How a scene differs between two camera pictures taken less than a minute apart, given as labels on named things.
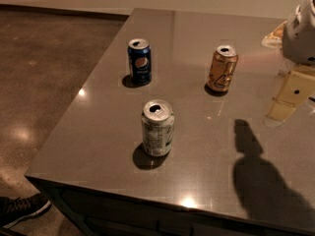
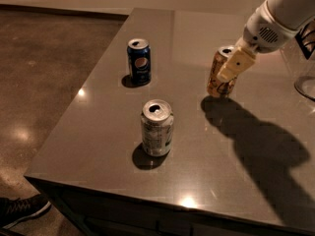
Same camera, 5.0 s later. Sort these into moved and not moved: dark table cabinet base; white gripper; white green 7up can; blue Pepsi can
Moved: white gripper
Not moved: white green 7up can; blue Pepsi can; dark table cabinet base
